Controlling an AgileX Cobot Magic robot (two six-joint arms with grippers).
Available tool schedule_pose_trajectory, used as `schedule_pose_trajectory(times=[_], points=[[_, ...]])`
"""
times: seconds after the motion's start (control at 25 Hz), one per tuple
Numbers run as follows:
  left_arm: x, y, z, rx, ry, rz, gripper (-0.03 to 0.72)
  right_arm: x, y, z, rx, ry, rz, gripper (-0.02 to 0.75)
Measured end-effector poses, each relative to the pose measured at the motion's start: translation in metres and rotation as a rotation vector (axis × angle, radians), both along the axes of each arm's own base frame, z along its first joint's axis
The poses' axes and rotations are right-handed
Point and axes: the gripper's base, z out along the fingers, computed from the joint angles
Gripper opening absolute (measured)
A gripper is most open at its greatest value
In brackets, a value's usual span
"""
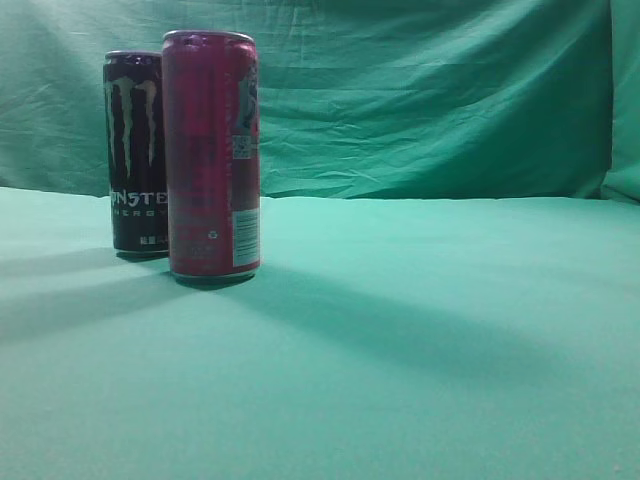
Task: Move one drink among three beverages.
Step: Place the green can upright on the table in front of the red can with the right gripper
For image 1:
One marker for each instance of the black Monster energy can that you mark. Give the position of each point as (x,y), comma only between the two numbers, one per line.
(133,96)

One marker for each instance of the green cloth backdrop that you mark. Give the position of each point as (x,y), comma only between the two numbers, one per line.
(450,244)

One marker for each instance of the pink drink can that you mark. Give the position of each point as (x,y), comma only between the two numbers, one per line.
(211,115)

